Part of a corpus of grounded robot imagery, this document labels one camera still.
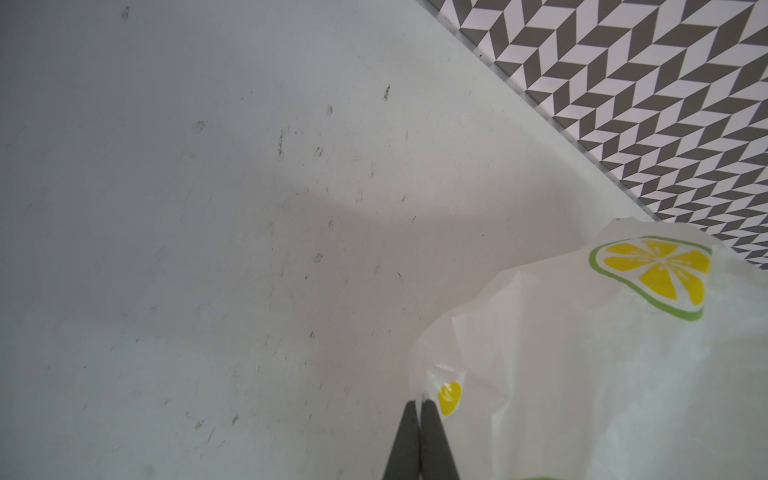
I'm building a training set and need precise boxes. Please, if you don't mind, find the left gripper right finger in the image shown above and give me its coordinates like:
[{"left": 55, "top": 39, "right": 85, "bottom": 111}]
[{"left": 420, "top": 400, "right": 460, "bottom": 480}]

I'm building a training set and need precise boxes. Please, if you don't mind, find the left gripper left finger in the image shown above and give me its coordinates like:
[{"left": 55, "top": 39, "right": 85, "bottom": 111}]
[{"left": 382, "top": 401, "right": 421, "bottom": 480}]

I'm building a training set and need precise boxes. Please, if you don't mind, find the white lemon print plastic bag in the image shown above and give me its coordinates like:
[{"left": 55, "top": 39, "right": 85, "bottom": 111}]
[{"left": 408, "top": 218, "right": 767, "bottom": 479}]

